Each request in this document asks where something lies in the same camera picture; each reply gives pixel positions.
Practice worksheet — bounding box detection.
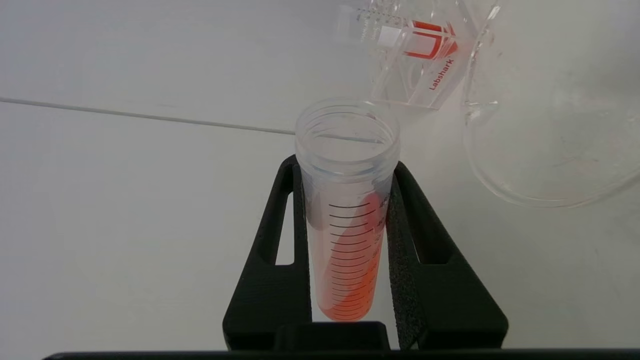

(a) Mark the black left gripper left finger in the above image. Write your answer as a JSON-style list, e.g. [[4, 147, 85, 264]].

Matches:
[[222, 155, 313, 351]]

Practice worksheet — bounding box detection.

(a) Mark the red pigment test tube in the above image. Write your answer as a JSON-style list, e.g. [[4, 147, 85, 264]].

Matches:
[[294, 97, 401, 322]]

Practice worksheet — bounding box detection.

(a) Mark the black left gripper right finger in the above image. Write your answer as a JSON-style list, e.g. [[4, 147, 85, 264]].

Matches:
[[386, 161, 509, 351]]

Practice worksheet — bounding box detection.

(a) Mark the clear glass beaker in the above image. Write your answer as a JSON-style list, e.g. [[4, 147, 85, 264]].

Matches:
[[337, 0, 640, 209]]

